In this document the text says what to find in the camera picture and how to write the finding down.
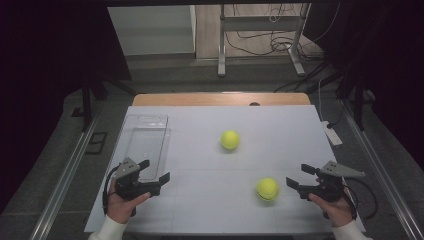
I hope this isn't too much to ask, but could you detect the dark curtain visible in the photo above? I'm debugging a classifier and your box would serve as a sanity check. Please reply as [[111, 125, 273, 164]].
[[303, 0, 424, 171], [0, 0, 132, 214]]

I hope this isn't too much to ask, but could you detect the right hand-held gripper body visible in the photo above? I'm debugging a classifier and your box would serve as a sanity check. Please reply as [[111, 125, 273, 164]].
[[298, 160, 366, 203]]

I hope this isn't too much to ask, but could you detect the white table board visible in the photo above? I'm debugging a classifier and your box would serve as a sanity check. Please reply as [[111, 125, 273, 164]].
[[83, 105, 367, 234]]

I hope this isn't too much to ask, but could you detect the wooden table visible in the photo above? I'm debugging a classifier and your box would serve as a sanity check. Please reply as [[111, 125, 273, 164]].
[[132, 92, 312, 107]]

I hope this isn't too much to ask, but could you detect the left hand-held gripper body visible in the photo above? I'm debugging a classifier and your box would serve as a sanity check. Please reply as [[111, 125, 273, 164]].
[[114, 157, 163, 218]]

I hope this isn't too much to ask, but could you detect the white cabinet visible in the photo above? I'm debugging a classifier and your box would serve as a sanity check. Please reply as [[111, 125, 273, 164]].
[[107, 4, 198, 57]]

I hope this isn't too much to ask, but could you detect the person's right hand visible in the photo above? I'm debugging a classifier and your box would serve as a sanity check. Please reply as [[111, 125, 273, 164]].
[[308, 178, 358, 228]]

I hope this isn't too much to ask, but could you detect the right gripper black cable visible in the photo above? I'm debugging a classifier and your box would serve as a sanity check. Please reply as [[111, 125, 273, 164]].
[[343, 178, 379, 221]]

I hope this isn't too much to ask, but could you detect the black metal stand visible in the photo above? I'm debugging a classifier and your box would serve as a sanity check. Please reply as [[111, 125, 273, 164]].
[[334, 76, 378, 131], [71, 76, 138, 133]]

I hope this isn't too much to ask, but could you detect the black floor frame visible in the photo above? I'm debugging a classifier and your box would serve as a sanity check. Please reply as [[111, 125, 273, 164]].
[[84, 131, 109, 155]]

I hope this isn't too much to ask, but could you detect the tangle of black floor cables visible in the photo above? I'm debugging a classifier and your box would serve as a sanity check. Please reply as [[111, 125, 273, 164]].
[[224, 3, 341, 63]]

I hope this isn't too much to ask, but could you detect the white metal desk frame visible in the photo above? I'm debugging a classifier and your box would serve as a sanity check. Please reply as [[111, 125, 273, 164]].
[[217, 3, 313, 78]]

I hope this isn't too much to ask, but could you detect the white power strip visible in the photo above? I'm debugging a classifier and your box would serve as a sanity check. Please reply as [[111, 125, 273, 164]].
[[320, 120, 344, 147]]

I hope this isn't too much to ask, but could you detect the person's left hand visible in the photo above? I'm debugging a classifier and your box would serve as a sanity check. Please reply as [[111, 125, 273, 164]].
[[106, 179, 152, 225]]

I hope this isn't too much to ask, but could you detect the aluminium floor rail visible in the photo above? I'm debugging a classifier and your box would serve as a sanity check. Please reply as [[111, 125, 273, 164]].
[[339, 99, 424, 240], [29, 113, 101, 240]]

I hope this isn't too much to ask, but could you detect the yellow tennis ball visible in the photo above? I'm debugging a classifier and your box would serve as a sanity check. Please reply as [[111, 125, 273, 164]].
[[256, 177, 280, 202], [220, 129, 241, 151]]

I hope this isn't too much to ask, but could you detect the clear plastic container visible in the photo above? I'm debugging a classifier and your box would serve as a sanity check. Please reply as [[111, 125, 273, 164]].
[[114, 114, 172, 183]]

